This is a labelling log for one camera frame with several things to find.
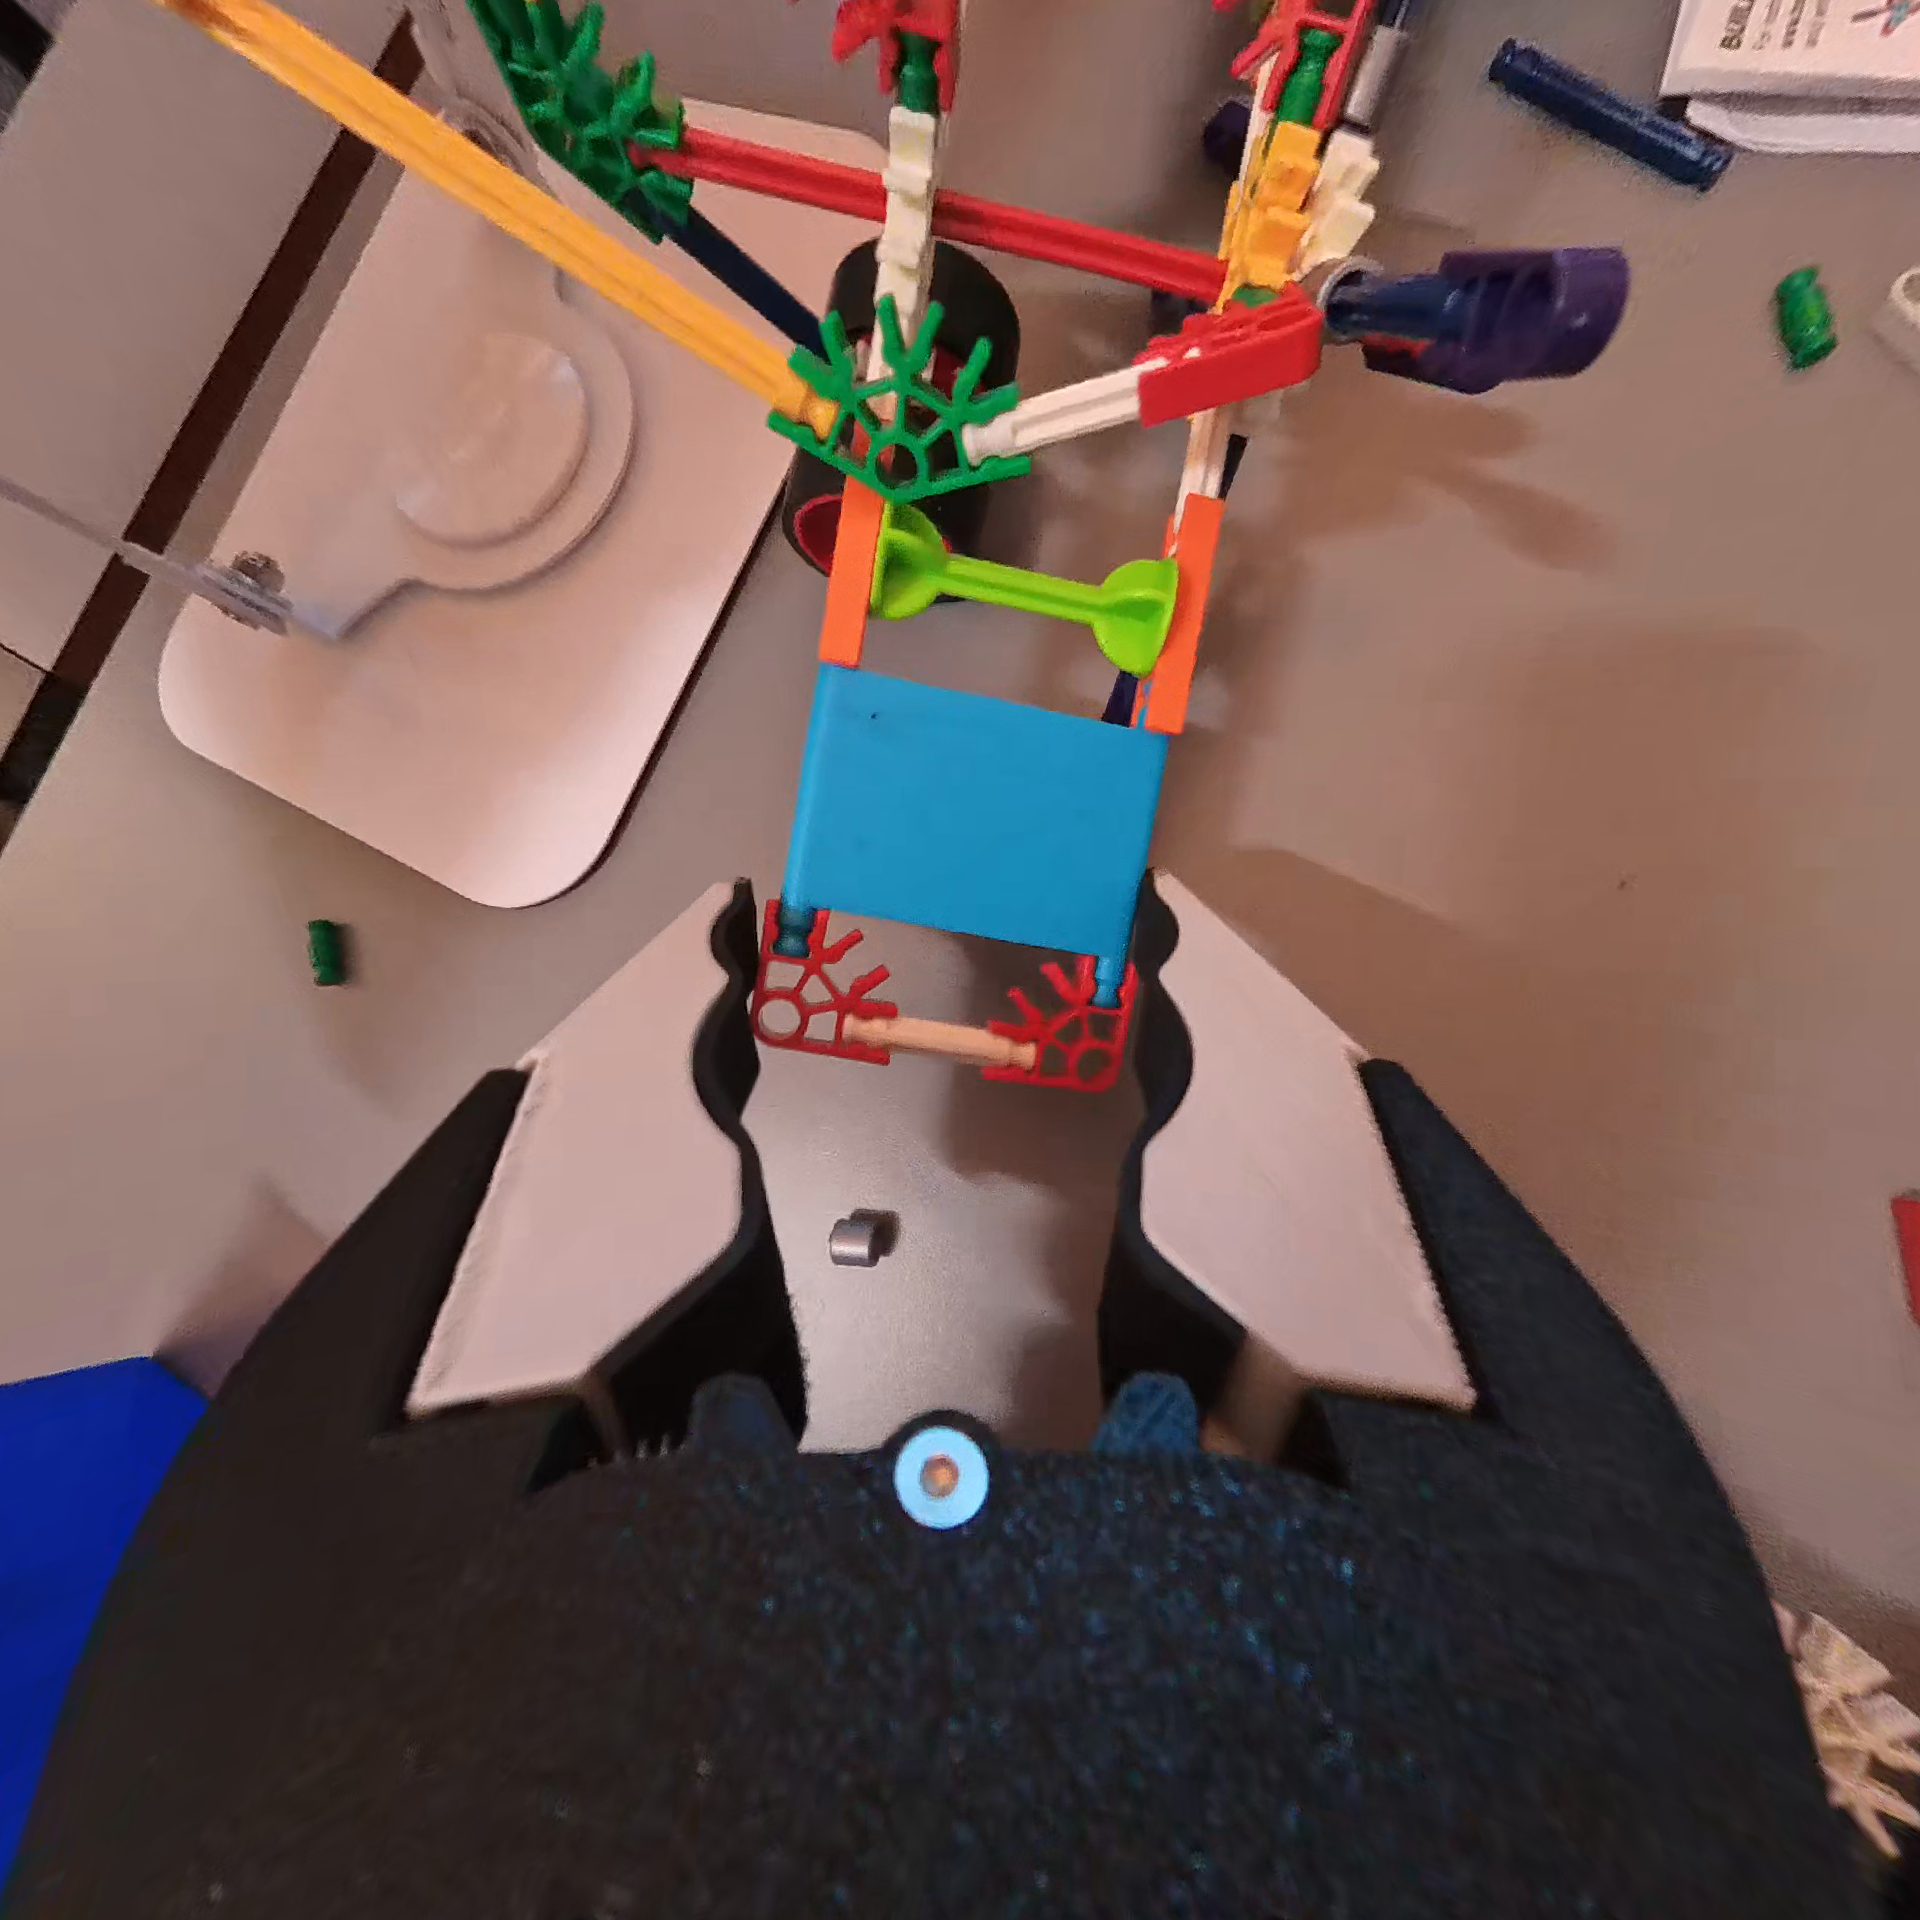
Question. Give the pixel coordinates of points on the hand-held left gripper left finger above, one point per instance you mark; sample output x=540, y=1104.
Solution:
x=600, y=1169

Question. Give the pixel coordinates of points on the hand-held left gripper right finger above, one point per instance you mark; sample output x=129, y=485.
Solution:
x=1292, y=1188

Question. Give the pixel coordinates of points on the colourful construction toy model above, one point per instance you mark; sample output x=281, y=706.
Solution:
x=975, y=811

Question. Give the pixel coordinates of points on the white instruction booklet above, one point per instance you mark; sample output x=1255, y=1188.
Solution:
x=1801, y=60

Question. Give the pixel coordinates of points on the small grey spacer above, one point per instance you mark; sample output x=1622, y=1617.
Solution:
x=859, y=1240

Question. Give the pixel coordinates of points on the small green toy connector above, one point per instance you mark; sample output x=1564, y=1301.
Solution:
x=1805, y=315
x=326, y=952

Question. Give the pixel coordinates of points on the white rounded base board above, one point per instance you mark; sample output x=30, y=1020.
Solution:
x=496, y=719

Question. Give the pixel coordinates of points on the red toy connector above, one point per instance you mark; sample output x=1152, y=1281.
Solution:
x=1907, y=1252

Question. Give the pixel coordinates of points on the blue plastic bin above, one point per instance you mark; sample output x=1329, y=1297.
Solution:
x=78, y=1576

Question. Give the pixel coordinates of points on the clear acrylic bar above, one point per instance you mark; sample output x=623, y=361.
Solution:
x=151, y=563

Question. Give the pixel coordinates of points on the white snowflake toy connectors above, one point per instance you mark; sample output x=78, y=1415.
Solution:
x=1852, y=1709

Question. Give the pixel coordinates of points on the black toy wheels red hubs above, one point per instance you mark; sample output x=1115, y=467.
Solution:
x=975, y=293

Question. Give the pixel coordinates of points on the white toy connector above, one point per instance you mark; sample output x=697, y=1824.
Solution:
x=1905, y=326

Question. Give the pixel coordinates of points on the dark blue toy rod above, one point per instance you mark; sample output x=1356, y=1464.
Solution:
x=1606, y=111

